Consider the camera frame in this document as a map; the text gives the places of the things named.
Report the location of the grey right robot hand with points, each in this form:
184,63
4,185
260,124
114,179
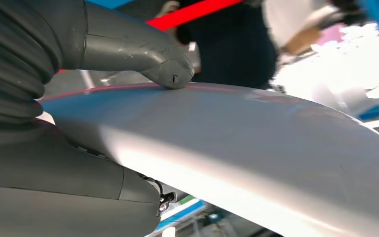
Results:
45,196

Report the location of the low blue steel shelf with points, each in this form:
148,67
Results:
107,2

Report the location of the red barrier belt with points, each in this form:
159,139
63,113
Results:
192,13

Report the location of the person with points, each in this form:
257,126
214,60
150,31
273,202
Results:
235,49

